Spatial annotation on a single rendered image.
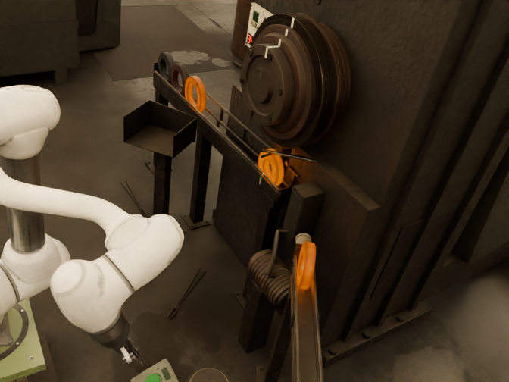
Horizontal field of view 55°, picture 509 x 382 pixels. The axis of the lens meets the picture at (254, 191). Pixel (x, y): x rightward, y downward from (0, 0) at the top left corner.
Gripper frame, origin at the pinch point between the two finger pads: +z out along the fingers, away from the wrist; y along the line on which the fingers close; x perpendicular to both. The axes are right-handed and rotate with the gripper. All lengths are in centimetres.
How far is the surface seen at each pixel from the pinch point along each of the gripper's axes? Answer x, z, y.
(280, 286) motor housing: -50, 39, 19
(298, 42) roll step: -88, -29, 53
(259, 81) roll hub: -76, -16, 61
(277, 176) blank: -73, 23, 53
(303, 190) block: -74, 19, 37
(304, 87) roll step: -84, -18, 45
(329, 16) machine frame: -106, -28, 60
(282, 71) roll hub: -79, -24, 51
